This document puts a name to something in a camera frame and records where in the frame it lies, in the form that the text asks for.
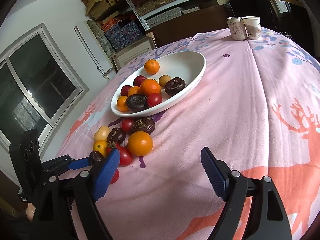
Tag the pink deer tablecloth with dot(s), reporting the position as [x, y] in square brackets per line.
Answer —
[256, 108]

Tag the sliding glass window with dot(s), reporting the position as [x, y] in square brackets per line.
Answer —
[39, 87]

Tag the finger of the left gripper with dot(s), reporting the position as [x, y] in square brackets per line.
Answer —
[76, 164]

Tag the small mandarin orange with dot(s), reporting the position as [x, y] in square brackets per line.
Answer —
[151, 67]

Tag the large orange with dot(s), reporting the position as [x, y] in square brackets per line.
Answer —
[140, 143]

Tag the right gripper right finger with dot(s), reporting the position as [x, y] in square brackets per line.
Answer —
[216, 172]

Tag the left hand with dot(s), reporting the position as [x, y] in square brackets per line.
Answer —
[30, 211]

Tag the white paper cup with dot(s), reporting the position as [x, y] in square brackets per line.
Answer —
[253, 27]

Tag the dark chestnut in plate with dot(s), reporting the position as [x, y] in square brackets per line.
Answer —
[137, 102]

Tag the orange tomato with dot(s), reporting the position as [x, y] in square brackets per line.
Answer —
[121, 104]

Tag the yellow tomato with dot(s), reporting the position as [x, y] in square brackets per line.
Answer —
[101, 147]

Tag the red cherry tomato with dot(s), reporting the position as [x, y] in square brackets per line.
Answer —
[115, 177]

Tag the white oval plate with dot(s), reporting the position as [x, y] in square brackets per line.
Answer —
[179, 74]

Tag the mandarin in plate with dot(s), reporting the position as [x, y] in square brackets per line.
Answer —
[150, 86]

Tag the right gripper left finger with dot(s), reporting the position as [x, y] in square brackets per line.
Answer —
[103, 172]

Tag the red plum in plate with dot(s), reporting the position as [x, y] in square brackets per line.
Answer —
[125, 90]

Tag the white framed board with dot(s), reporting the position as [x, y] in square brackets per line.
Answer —
[134, 50]

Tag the white drink can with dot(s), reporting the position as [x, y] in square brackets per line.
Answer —
[237, 28]

